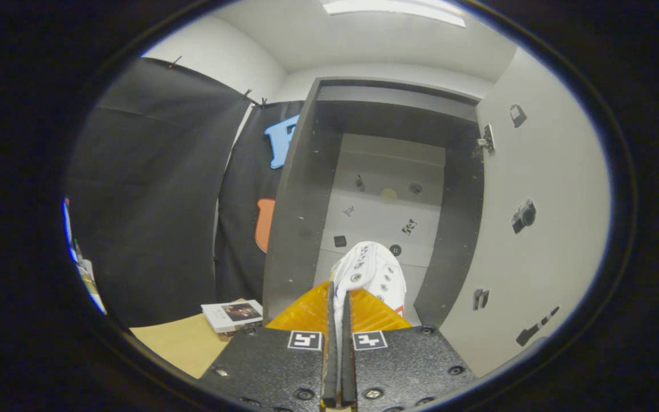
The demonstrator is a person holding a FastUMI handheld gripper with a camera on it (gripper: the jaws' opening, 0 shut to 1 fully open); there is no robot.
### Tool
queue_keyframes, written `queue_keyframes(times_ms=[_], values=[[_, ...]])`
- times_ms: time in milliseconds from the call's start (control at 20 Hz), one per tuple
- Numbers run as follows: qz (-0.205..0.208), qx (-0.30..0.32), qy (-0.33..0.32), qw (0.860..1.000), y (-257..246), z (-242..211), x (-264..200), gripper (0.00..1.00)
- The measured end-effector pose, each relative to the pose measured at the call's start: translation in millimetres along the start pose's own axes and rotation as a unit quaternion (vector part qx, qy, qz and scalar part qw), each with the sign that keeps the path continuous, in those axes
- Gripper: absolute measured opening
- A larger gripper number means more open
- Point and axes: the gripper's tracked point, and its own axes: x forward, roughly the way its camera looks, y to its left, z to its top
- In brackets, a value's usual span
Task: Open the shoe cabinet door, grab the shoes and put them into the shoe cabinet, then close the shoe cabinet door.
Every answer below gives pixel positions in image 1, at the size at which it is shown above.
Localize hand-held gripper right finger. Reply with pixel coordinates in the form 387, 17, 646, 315
341, 286, 479, 411

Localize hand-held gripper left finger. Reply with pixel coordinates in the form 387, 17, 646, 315
198, 280, 339, 410

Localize white shoe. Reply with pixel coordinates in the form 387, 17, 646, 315
329, 241, 407, 395

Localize dark grey shoe cabinet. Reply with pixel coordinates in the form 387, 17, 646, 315
262, 77, 486, 327

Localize white book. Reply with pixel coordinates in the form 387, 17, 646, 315
201, 299, 264, 334

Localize black backdrop cloth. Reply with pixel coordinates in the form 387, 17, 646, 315
63, 57, 307, 328

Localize long ceiling light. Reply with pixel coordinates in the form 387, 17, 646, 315
323, 0, 466, 28

